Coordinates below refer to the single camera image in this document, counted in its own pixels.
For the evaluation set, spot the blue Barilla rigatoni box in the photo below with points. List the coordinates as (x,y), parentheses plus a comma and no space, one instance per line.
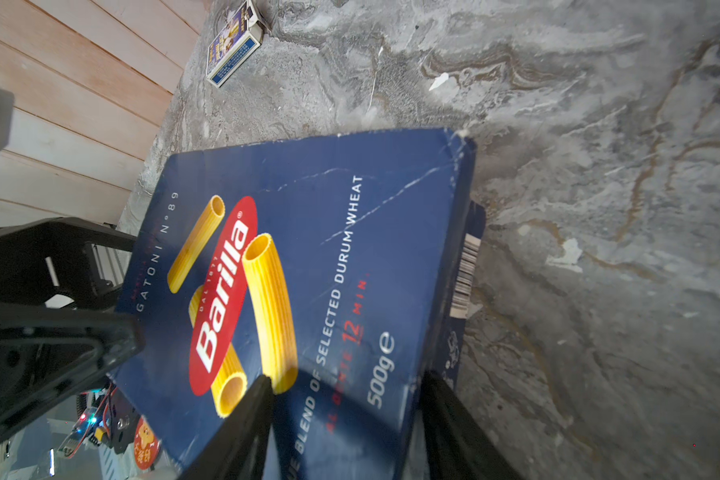
(323,266)

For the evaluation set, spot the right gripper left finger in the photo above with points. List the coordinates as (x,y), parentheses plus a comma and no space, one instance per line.
(238,449)

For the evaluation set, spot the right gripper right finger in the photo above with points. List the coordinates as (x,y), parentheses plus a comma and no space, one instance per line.
(457,448)

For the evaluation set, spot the small card on floor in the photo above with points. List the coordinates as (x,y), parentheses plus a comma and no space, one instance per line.
(241,34)

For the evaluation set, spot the red round sticker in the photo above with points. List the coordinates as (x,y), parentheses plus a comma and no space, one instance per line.
(146,446)

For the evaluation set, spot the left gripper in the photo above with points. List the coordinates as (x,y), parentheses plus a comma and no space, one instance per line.
(48,355)

